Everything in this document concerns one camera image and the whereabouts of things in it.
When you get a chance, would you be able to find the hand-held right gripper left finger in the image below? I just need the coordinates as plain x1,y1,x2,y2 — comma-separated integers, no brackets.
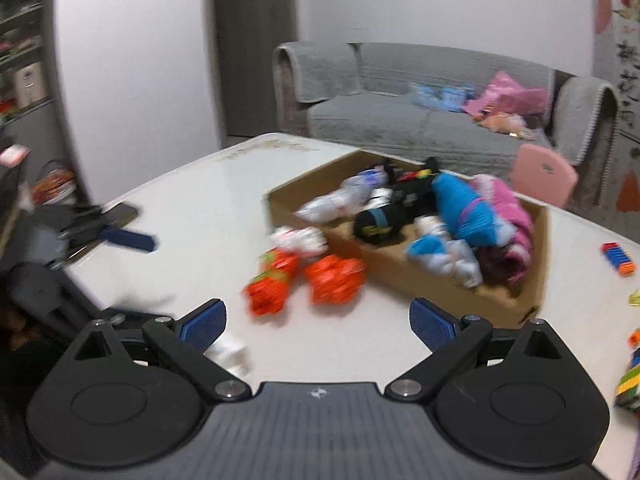
75,298,252,403

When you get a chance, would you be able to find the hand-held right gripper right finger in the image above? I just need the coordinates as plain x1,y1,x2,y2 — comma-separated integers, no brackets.
384,297,563,403

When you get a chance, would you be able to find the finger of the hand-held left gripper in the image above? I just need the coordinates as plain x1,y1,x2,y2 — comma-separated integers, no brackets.
75,203,139,234
97,226,159,254

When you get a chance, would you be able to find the small white sock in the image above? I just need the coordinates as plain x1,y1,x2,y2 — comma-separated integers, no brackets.
205,335,251,376

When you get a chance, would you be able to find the cardboard box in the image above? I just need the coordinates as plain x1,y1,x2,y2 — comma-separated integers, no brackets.
264,149,551,329

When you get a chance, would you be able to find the orange sock bundle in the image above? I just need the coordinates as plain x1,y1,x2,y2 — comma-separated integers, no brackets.
243,250,301,317
304,254,366,306

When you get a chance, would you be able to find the white and red sock bundle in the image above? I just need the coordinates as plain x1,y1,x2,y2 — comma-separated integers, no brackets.
270,225,329,256

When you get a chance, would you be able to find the white desktop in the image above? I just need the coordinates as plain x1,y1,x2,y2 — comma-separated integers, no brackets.
65,132,640,480

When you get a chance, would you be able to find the blue and white sock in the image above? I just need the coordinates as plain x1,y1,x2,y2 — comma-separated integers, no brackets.
405,235,484,289

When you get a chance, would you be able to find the maroon sock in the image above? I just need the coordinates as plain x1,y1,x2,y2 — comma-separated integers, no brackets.
474,245,527,284

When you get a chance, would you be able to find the black sock blue band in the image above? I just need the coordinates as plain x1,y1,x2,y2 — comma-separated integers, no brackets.
353,204,416,246

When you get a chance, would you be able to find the blue sock purple band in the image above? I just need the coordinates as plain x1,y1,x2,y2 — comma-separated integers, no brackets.
430,173,516,249

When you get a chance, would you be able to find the pink sock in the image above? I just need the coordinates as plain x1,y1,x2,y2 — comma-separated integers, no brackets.
472,173,534,262

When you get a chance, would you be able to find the black sock colourful print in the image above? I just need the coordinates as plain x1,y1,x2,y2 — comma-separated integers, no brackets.
384,157,441,206

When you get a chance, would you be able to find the white sock blue print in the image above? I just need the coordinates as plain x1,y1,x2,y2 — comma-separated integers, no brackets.
345,167,386,196

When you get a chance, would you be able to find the storage shelf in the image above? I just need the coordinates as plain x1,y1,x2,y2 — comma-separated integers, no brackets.
0,0,67,127

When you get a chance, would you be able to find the pink plastic chair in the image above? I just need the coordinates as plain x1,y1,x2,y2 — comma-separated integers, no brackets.
509,143,580,210

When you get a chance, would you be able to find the red and blue toy brick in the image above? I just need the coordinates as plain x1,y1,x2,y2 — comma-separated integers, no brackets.
600,242,637,277

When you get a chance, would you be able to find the colourful toy brick stack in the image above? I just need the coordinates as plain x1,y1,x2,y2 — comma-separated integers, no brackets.
614,350,640,414

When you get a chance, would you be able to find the dark door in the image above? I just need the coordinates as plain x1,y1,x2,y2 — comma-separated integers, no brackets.
214,0,297,139

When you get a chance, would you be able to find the orange plush toy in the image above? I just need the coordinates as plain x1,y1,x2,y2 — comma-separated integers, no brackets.
477,112,524,134

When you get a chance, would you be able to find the grey covered sofa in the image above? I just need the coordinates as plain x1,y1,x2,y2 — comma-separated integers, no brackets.
272,40,621,207

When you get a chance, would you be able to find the blue plastic bag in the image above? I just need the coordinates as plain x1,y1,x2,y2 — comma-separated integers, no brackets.
412,82,444,107

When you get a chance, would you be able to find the pink plastic bag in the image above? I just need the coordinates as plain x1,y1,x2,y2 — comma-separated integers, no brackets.
462,70,549,116

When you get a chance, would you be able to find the fridge with stickers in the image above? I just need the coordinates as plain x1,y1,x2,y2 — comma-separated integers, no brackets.
590,0,640,217

